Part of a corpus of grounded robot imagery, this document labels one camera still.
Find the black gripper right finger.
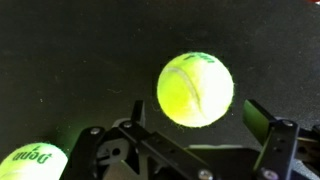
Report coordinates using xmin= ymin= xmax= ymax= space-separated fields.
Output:
xmin=242 ymin=99 xmax=320 ymax=180

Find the yellow-green tennis ball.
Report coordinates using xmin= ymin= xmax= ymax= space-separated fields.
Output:
xmin=0 ymin=142 xmax=69 ymax=180
xmin=156 ymin=51 xmax=235 ymax=129

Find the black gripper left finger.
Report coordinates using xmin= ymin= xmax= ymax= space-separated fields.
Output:
xmin=61 ymin=99 xmax=214 ymax=180

